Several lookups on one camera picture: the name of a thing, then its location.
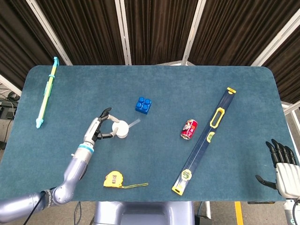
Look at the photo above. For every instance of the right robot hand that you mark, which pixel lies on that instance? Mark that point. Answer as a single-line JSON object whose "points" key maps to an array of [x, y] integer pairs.
{"points": [[284, 173]]}

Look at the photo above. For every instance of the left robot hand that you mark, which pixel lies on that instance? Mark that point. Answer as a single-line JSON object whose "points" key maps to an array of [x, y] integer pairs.
{"points": [[99, 130]]}

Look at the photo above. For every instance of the clear plastic strip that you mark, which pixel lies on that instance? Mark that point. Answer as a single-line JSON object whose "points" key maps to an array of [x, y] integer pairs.
{"points": [[134, 123]]}

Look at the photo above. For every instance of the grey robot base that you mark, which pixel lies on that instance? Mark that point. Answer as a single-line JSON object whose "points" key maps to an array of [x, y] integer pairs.
{"points": [[145, 213]]}

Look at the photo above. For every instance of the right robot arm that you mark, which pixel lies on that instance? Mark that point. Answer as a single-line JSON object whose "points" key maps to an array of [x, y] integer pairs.
{"points": [[291, 212]]}

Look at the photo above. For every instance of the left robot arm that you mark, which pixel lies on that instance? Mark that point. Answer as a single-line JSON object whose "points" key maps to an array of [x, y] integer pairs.
{"points": [[70, 175]]}

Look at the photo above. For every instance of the blue building block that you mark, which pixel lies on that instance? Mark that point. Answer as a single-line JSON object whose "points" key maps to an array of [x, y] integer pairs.
{"points": [[143, 105]]}

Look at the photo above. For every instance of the yellow tape measure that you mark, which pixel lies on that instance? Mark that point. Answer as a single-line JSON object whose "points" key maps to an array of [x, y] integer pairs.
{"points": [[113, 180]]}

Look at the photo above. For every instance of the green teal toy stick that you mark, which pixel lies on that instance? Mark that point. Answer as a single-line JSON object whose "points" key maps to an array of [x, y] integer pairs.
{"points": [[47, 91]]}

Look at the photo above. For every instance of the blue table cloth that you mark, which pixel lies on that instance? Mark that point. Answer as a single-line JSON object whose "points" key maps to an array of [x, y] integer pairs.
{"points": [[164, 159]]}

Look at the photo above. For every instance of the blue yellow spirit level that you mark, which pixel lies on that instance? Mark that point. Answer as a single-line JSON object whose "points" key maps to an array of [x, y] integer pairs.
{"points": [[206, 140]]}

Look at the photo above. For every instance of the red soda can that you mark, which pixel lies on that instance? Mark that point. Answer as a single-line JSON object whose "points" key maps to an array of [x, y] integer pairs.
{"points": [[189, 129]]}

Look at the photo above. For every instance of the white frame dark curtain screen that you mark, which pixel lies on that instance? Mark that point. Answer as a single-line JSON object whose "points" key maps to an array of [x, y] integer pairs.
{"points": [[150, 30]]}

